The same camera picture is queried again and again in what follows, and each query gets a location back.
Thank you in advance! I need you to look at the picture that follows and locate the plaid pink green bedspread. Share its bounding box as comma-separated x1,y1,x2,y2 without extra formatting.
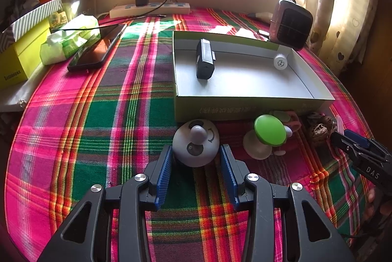
5,9,369,261

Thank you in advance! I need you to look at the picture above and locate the yellow green box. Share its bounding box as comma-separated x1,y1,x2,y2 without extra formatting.
0,18,50,90

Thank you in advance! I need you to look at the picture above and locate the brown walnut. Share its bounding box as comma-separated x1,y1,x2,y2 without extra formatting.
306,112,336,127
308,123,330,147

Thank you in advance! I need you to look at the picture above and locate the pink cable winder with lid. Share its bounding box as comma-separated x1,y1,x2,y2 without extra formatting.
270,110,302,133

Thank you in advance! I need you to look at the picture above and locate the heart patterned curtain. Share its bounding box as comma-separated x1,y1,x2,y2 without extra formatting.
304,0,378,76

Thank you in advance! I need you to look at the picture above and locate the black smartphone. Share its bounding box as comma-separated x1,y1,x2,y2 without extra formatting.
67,24,127,72

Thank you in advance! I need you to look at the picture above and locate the person's right hand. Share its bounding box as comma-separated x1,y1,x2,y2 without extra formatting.
364,188,392,220

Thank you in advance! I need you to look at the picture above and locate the white round ribbed cap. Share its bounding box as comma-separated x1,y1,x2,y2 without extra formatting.
273,53,288,70

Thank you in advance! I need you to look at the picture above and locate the green tissue pack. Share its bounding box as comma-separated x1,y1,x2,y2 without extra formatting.
40,14,100,66

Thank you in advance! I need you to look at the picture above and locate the small grey space heater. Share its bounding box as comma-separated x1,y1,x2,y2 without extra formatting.
269,0,313,51

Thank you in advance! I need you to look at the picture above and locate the grey mushroom shaped massager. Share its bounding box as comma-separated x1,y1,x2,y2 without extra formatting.
172,119,220,168

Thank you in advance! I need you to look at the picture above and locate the white power strip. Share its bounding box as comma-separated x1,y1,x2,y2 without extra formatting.
109,3,191,19

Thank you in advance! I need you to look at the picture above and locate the green white cardboard tray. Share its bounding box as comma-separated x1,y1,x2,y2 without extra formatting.
172,31,335,122

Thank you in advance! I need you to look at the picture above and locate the black rectangular device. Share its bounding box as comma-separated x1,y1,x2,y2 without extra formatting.
196,38,215,80

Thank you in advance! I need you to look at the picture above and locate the green top white massager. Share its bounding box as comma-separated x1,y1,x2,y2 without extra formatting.
243,114,292,160

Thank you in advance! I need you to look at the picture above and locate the striped white gift box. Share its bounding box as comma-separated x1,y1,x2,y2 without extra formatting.
0,0,62,52

